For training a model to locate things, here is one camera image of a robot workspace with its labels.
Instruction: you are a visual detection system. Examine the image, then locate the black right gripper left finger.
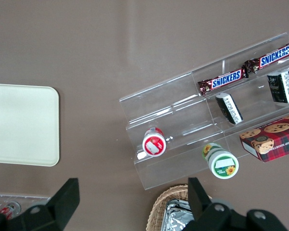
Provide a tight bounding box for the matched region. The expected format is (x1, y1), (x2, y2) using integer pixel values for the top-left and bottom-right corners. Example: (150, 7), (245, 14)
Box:
(7, 178), (80, 231)

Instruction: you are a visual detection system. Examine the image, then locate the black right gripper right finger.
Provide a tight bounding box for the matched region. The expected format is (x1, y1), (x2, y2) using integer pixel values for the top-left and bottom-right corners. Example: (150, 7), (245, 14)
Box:
(185, 177), (233, 231)

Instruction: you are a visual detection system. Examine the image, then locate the woven wicker basket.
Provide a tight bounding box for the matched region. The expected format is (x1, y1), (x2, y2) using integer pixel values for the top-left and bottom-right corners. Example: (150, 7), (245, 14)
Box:
(146, 184), (212, 231)

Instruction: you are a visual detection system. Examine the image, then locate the cream plastic tray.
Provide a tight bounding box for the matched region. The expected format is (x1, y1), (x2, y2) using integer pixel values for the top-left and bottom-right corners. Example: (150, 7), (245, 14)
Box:
(0, 83), (60, 167)

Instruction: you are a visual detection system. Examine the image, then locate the clear acrylic can rack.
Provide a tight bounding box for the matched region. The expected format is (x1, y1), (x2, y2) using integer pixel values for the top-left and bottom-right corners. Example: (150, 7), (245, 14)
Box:
(0, 192), (51, 214)

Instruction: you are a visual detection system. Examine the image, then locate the green sunflower lid cup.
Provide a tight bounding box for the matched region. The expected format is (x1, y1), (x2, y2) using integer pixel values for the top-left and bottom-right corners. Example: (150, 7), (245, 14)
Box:
(202, 143), (239, 180)

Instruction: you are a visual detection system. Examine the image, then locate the red drink can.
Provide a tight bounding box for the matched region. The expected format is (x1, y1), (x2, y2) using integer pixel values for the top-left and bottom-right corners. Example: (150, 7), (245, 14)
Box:
(0, 201), (22, 220)

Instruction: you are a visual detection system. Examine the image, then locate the red lid yogurt cup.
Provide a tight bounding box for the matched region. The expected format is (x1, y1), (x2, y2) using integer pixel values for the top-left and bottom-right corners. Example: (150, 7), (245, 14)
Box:
(142, 128), (167, 157)

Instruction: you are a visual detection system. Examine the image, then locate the red plaid cookie box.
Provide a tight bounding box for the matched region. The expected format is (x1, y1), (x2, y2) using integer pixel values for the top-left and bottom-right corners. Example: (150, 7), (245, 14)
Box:
(239, 112), (289, 163)

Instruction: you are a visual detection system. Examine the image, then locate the dark green small carton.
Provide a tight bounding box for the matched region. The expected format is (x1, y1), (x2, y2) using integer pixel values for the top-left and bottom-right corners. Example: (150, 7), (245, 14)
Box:
(266, 70), (289, 104)
(215, 92), (244, 125)

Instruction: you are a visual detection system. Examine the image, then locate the clear acrylic step stand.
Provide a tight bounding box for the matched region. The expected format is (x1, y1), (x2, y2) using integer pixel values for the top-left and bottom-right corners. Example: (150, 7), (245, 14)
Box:
(119, 71), (233, 191)
(191, 32), (289, 159)

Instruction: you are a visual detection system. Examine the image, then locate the Snickers chocolate bar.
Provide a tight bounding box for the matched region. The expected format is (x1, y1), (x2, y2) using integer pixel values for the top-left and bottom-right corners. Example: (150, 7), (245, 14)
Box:
(197, 67), (249, 96)
(244, 38), (289, 74)

